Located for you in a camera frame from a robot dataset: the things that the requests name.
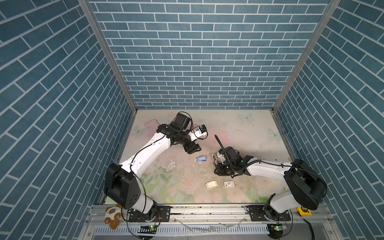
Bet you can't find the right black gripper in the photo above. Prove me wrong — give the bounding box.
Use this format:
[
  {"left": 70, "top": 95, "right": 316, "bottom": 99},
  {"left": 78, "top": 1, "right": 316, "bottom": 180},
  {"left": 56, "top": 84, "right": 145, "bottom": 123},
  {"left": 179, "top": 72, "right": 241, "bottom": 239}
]
[{"left": 211, "top": 161, "right": 236, "bottom": 176}]

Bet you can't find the light blue stapler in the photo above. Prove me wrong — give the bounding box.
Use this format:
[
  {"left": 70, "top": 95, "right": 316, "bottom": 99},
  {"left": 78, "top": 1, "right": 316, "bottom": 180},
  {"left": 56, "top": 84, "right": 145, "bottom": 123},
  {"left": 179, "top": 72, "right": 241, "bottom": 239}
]
[{"left": 197, "top": 156, "right": 207, "bottom": 164}]

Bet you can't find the white staple box sleeve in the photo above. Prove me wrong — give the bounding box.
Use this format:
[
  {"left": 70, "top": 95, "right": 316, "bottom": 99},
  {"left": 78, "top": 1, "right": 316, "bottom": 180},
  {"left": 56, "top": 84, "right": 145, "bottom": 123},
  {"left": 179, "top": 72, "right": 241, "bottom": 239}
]
[{"left": 224, "top": 181, "right": 235, "bottom": 188}]

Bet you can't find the staple box tray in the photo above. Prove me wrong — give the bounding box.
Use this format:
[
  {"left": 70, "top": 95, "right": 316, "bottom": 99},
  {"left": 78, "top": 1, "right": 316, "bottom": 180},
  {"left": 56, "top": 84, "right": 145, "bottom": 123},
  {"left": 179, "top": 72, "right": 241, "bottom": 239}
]
[{"left": 205, "top": 180, "right": 218, "bottom": 190}]

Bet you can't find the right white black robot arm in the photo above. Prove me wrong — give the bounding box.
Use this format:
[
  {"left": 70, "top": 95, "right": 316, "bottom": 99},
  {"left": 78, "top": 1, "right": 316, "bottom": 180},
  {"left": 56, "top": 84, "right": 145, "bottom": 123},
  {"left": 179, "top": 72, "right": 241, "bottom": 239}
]
[{"left": 214, "top": 136, "right": 328, "bottom": 221}]

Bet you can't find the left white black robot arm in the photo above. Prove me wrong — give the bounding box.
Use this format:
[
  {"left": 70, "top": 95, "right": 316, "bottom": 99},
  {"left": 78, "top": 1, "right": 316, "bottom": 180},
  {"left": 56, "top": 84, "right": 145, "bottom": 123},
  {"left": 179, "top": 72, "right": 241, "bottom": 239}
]
[{"left": 104, "top": 112, "right": 208, "bottom": 219}]

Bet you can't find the yellow tape measure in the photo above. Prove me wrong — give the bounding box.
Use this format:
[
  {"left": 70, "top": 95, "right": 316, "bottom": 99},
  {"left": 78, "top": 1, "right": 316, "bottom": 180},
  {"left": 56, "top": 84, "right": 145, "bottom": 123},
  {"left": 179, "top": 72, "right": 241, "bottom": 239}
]
[{"left": 297, "top": 207, "right": 312, "bottom": 216}]

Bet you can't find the brown white plush toy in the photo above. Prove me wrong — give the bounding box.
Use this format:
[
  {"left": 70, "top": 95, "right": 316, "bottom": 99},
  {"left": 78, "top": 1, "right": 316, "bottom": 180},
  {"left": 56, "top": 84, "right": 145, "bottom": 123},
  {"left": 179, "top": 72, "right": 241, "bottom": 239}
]
[{"left": 104, "top": 205, "right": 122, "bottom": 230}]

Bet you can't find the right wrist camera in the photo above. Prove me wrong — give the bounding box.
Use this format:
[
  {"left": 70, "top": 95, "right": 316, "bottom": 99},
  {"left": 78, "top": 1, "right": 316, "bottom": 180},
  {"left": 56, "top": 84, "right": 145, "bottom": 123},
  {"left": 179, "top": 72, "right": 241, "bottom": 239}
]
[{"left": 216, "top": 151, "right": 226, "bottom": 164}]

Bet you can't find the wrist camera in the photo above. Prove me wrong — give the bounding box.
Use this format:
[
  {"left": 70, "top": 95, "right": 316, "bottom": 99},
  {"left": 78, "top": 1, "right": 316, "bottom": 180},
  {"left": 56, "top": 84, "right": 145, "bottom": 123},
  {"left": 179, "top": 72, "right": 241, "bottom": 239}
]
[
  {"left": 216, "top": 151, "right": 226, "bottom": 164},
  {"left": 188, "top": 125, "right": 208, "bottom": 141}
]

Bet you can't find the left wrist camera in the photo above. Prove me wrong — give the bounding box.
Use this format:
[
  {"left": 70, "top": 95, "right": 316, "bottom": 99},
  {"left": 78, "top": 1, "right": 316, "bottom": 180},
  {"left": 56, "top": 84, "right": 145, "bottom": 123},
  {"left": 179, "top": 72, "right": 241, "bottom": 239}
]
[{"left": 188, "top": 125, "right": 208, "bottom": 141}]

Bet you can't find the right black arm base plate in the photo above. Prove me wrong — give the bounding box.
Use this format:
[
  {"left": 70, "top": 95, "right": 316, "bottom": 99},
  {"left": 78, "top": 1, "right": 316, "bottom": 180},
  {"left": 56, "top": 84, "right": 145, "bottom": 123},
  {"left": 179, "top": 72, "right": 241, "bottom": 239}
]
[{"left": 245, "top": 204, "right": 292, "bottom": 222}]

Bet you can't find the white perforated cable duct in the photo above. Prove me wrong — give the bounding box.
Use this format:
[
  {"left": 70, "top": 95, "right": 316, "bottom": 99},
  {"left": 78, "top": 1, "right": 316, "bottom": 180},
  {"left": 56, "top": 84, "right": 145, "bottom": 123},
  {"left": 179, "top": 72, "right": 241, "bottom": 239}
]
[{"left": 93, "top": 224, "right": 270, "bottom": 237}]

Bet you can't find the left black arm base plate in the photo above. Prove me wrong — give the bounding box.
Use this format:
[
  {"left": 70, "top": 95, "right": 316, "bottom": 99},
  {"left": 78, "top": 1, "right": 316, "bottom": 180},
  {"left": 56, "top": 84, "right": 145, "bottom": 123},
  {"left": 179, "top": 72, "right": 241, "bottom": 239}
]
[{"left": 128, "top": 206, "right": 171, "bottom": 223}]

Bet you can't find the aluminium front rail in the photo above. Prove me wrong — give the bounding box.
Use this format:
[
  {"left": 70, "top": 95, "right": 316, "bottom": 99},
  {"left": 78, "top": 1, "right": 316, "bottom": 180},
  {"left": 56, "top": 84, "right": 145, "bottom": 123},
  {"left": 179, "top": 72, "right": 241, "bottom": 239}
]
[{"left": 79, "top": 204, "right": 342, "bottom": 240}]

